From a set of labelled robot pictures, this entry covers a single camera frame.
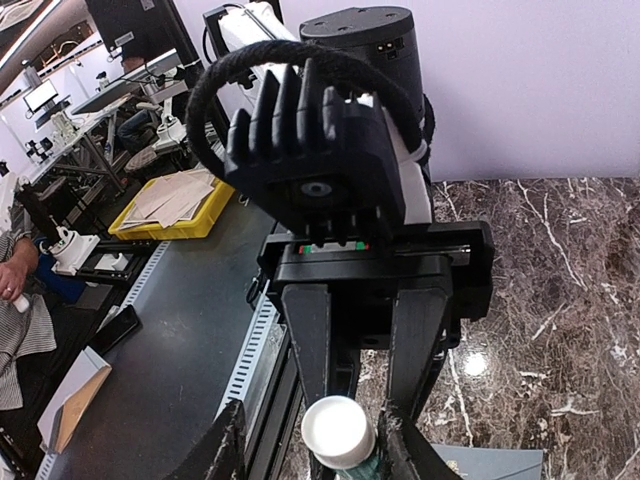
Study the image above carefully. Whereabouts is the black phone on bench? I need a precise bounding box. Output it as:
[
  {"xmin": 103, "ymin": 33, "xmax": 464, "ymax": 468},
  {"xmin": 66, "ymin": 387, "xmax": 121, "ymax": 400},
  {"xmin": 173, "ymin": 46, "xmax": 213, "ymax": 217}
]
[{"xmin": 89, "ymin": 305, "xmax": 141, "ymax": 355}]

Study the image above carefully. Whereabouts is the small white glue cap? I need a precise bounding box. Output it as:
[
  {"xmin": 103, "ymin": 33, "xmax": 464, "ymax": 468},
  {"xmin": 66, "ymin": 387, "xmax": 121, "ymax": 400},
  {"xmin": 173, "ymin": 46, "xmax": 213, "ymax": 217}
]
[{"xmin": 299, "ymin": 394, "xmax": 377, "ymax": 464}]

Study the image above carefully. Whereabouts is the white slotted cable duct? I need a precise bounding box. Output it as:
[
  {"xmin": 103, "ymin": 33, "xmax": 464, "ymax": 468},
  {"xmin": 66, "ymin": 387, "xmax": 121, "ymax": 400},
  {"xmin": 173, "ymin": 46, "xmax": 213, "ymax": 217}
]
[{"xmin": 50, "ymin": 237, "xmax": 261, "ymax": 479}]

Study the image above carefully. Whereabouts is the yellow plastic tray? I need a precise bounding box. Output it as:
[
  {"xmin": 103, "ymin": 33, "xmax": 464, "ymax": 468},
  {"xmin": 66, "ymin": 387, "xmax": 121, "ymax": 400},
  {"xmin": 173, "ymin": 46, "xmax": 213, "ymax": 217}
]
[{"xmin": 108, "ymin": 168, "xmax": 234, "ymax": 241}]

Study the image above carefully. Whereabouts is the grey blue envelope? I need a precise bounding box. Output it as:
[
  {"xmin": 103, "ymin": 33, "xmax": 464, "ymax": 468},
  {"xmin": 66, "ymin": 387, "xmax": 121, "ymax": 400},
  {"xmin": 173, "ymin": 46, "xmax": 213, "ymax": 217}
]
[{"xmin": 432, "ymin": 444, "xmax": 544, "ymax": 480}]

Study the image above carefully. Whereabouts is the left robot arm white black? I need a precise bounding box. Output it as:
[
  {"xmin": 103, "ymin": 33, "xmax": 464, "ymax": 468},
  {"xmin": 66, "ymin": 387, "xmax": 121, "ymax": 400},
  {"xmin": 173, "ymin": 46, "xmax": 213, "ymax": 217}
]
[{"xmin": 187, "ymin": 40, "xmax": 495, "ymax": 419}]

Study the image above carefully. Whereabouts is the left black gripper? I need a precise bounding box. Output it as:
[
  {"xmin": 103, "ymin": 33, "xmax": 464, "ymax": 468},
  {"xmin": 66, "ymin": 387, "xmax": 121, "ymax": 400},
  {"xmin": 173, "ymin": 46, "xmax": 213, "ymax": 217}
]
[{"xmin": 258, "ymin": 221, "xmax": 495, "ymax": 420}]

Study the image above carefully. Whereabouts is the black curved front rail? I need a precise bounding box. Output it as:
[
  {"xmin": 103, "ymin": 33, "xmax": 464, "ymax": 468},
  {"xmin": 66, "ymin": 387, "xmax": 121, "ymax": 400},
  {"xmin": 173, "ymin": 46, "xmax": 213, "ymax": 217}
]
[{"xmin": 245, "ymin": 339, "xmax": 303, "ymax": 480}]

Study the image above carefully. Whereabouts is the white green glue stick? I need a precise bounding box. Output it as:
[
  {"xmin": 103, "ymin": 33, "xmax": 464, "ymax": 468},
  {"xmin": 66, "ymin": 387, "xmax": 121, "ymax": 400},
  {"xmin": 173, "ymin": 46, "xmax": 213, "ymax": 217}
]
[{"xmin": 299, "ymin": 394, "xmax": 379, "ymax": 480}]

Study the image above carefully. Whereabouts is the seated person striped shirt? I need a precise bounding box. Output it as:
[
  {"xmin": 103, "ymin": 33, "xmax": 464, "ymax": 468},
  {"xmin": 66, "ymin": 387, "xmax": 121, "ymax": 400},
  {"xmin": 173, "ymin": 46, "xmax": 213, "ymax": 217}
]
[{"xmin": 0, "ymin": 159, "xmax": 59, "ymax": 480}]

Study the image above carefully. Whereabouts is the white cardboard box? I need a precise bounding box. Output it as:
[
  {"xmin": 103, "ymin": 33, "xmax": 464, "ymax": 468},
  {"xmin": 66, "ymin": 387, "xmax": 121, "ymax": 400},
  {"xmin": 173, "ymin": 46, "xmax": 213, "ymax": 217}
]
[{"xmin": 37, "ymin": 346, "xmax": 112, "ymax": 454}]

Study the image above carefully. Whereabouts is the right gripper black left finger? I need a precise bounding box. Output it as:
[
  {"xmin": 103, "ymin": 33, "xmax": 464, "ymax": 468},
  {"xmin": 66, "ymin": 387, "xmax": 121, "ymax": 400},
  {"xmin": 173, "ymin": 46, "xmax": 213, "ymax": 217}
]
[{"xmin": 165, "ymin": 399, "xmax": 247, "ymax": 480}]

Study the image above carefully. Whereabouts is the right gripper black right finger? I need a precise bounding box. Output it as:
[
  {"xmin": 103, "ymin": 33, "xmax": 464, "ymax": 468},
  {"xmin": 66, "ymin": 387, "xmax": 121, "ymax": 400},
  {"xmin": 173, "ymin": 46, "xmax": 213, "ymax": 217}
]
[{"xmin": 377, "ymin": 401, "xmax": 460, "ymax": 480}]

